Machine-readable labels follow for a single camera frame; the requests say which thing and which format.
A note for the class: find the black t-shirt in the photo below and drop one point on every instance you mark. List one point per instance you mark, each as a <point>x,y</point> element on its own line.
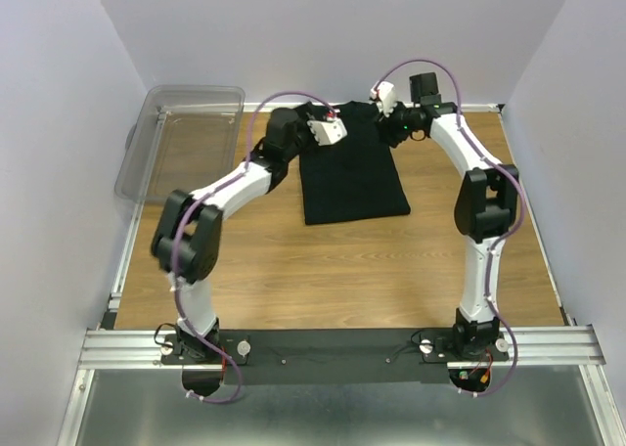
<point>355,179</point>

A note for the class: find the aluminium front frame rail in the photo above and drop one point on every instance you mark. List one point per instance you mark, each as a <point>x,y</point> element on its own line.
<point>533,386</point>

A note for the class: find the clear plastic bin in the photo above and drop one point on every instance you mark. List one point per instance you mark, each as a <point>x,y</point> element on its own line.
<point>184,138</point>

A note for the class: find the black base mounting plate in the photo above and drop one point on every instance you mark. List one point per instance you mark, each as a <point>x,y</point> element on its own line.
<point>326,356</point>

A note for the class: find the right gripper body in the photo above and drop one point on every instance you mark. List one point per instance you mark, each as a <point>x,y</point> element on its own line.
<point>399,123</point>

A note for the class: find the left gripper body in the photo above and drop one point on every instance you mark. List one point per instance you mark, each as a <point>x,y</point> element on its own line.
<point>305,140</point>

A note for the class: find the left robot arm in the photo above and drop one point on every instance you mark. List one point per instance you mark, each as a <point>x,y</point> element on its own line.
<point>187,238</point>

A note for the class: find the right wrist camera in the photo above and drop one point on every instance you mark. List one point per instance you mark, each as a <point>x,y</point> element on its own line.
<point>384,96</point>

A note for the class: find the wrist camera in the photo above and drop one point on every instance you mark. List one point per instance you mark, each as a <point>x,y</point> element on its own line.
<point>384,96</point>
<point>327,132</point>

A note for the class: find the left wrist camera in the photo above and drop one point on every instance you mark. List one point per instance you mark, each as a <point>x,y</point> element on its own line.
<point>327,132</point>

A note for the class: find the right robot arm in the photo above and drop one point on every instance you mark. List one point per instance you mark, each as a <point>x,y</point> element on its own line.
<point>484,212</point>

